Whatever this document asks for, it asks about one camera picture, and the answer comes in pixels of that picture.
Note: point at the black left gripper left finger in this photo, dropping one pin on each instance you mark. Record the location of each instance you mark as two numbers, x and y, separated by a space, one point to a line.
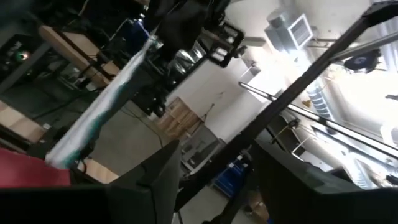
93 205

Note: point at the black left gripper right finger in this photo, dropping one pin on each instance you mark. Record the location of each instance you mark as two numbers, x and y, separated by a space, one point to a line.
311 202

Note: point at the brown cardboard box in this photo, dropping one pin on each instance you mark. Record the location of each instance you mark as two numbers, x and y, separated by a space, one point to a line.
259 208

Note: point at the pink translucent plastic bin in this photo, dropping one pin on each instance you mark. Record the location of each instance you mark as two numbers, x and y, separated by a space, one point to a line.
31 171

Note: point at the blue bin storage shelving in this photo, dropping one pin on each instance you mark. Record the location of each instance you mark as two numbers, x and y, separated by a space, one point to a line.
231 177

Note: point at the leaning wooden board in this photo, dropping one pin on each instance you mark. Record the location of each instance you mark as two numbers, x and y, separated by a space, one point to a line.
180 118

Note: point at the grey ceiling vent unit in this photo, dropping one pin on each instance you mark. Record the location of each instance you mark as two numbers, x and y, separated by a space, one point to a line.
292 31

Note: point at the wooden workshop desk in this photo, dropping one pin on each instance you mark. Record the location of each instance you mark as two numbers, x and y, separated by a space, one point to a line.
71 53

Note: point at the black computer tower green light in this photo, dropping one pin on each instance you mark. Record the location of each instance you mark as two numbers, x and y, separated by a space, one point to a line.
18 56

